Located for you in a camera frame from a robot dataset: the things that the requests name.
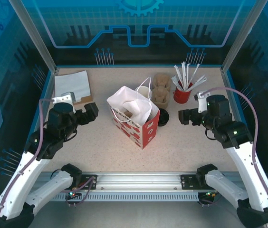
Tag red and white paper bag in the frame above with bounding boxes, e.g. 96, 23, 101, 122
106, 77, 161, 150

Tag cardboard napkin box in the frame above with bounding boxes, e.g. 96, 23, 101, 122
73, 94, 94, 105

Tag red metal straw tin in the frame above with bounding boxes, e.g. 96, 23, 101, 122
173, 81, 194, 104

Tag stack of black cup lids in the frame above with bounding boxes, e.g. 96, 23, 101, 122
157, 108, 170, 127

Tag stack of pulp cup carriers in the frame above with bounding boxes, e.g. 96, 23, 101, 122
152, 73, 172, 110

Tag white paper-wrapped straw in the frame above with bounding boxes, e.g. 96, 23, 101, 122
181, 61, 187, 90
185, 63, 191, 90
190, 78, 208, 92
173, 65, 185, 89
189, 75, 208, 91
187, 63, 201, 90
171, 77, 184, 91

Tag white paper napkins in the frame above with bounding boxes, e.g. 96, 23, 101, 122
54, 70, 91, 102

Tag stack of green paper cups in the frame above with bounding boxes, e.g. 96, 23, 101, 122
134, 85, 153, 103

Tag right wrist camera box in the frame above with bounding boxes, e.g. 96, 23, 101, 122
194, 92, 208, 114

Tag lilac left arm cable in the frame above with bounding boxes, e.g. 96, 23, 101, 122
0, 98, 96, 228

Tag lilac arm cable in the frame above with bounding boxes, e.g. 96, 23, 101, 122
197, 86, 268, 228
0, 98, 96, 228

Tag lilac right arm cable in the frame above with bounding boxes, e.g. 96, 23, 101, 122
197, 86, 268, 228

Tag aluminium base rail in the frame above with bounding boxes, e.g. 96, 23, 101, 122
36, 172, 241, 190

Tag aluminium frame post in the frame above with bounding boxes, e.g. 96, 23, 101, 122
220, 0, 268, 74
8, 0, 60, 74

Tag slotted grey cable duct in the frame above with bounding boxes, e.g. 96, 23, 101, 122
53, 192, 202, 203

